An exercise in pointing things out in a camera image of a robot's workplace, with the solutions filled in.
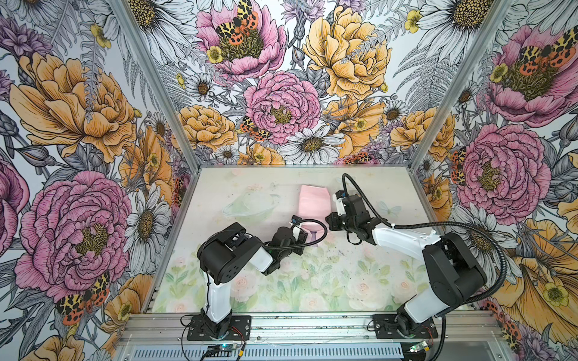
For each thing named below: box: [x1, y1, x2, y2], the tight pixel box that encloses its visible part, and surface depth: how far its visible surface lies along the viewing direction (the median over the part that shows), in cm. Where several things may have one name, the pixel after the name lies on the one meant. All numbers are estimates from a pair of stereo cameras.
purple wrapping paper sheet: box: [298, 185, 332, 229], surface depth 101 cm
